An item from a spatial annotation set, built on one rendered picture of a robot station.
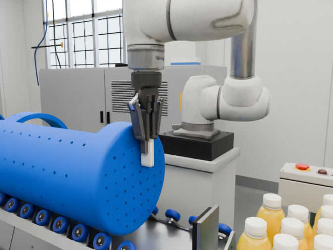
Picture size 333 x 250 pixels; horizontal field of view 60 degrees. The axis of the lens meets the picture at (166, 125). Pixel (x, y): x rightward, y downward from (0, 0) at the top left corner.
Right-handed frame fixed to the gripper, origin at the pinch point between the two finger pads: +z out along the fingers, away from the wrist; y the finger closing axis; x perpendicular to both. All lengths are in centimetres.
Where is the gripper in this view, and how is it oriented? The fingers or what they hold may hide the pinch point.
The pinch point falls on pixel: (147, 152)
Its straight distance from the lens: 73.8
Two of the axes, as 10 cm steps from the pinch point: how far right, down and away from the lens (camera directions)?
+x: -8.5, -0.8, 5.3
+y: 5.3, -1.4, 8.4
